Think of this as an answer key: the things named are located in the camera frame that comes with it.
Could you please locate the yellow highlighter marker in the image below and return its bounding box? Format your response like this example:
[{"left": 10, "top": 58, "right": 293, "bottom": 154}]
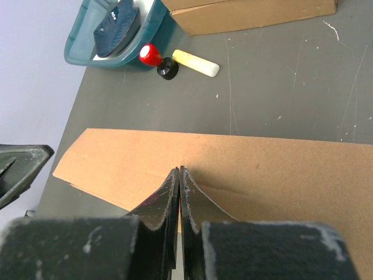
[{"left": 172, "top": 50, "right": 220, "bottom": 78}]

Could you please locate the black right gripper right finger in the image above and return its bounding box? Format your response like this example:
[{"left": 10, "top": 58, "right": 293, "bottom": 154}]
[{"left": 180, "top": 167, "right": 359, "bottom": 279}]

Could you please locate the white paper sheet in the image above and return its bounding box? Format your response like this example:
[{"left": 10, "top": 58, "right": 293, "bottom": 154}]
[{"left": 93, "top": 1, "right": 163, "bottom": 67}]

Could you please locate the upper folded cardboard box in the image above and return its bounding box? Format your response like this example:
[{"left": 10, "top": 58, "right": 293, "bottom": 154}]
[{"left": 161, "top": 0, "right": 226, "bottom": 11}]

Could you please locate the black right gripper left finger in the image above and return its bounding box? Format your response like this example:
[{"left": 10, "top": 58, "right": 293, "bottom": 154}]
[{"left": 1, "top": 168, "right": 179, "bottom": 279}]

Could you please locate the folded cardboard box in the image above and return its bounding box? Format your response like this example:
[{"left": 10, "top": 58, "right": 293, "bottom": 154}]
[
  {"left": 161, "top": 0, "right": 226, "bottom": 11},
  {"left": 170, "top": 0, "right": 338, "bottom": 36}
]

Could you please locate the brown cardboard box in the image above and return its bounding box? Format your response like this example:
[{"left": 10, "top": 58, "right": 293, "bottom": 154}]
[{"left": 53, "top": 128, "right": 372, "bottom": 279}]

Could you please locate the lower folded cardboard box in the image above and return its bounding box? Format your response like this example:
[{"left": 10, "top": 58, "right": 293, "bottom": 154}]
[{"left": 170, "top": 0, "right": 338, "bottom": 36}]

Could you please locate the dark blue shoe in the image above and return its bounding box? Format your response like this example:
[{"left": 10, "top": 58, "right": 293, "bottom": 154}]
[{"left": 93, "top": 1, "right": 140, "bottom": 58}]

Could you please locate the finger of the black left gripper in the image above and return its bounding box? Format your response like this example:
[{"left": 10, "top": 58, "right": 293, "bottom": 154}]
[{"left": 1, "top": 144, "right": 54, "bottom": 208}]

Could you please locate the teal plastic bin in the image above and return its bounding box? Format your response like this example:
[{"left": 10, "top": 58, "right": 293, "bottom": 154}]
[{"left": 64, "top": 1, "right": 178, "bottom": 72}]

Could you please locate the red black stamp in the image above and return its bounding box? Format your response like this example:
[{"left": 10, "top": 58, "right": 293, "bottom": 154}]
[{"left": 139, "top": 44, "right": 179, "bottom": 81}]

